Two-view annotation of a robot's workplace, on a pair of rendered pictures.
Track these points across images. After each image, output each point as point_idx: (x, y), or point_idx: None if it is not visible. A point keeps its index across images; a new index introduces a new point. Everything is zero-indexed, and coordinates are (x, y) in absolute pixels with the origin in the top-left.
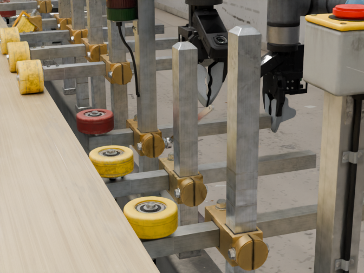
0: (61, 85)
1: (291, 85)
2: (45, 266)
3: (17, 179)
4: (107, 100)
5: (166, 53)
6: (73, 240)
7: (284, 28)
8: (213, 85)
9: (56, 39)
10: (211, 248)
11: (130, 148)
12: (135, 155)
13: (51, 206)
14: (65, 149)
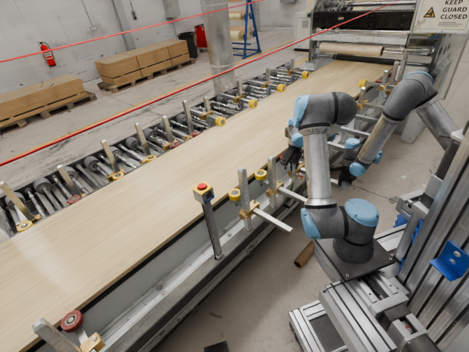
0: (360, 125)
1: (346, 179)
2: None
3: (236, 168)
4: (466, 119)
5: None
6: (214, 190)
7: (344, 159)
8: (292, 169)
9: None
10: (396, 211)
11: (435, 151)
12: (432, 156)
13: (227, 179)
14: (258, 165)
